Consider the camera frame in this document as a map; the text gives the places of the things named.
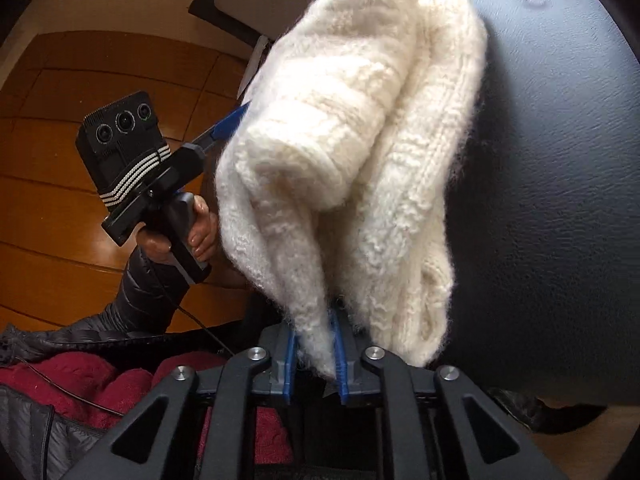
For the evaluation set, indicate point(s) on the person's red knit sweater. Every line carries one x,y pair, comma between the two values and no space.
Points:
75,385

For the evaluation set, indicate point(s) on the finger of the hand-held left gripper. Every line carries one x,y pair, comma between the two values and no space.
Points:
225,124

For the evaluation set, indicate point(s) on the person's left forearm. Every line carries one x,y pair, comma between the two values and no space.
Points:
145,295

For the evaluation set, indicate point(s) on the cream knitted sweater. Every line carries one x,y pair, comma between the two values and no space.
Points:
350,135

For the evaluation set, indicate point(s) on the person's black puffer jacket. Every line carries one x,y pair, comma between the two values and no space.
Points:
25,440

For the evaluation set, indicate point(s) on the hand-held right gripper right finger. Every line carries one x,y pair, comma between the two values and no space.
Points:
341,365

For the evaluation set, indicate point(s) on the person's left hand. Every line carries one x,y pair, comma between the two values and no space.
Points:
204,232

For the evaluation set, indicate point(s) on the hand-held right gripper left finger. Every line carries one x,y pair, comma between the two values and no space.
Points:
286,365

